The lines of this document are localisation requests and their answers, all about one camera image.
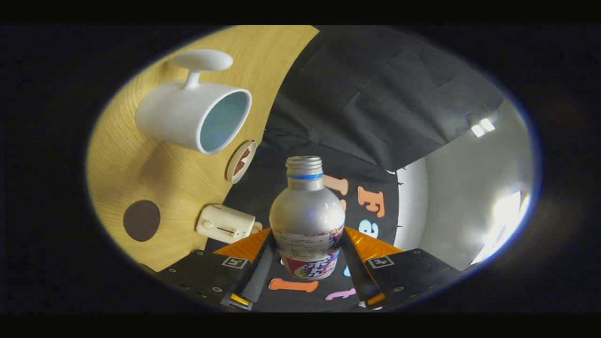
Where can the wooden table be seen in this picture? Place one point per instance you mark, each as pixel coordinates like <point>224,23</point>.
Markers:
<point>136,173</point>

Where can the ceiling tube light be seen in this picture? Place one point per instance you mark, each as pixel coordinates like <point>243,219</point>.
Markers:
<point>482,127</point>

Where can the small white snack dish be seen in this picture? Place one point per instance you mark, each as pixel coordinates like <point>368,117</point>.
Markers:
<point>241,162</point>

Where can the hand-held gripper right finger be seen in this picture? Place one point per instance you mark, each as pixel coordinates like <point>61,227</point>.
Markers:
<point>358,274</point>

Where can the white cup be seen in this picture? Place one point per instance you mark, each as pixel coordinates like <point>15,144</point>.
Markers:
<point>173,112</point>

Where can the small cream white appliance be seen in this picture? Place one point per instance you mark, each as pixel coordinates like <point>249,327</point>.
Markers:
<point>225,224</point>

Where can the silver juice bottle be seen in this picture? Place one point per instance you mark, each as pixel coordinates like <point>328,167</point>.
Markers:
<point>307,211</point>

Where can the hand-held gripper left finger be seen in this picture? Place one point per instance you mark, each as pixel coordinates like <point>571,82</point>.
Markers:
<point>259,277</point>

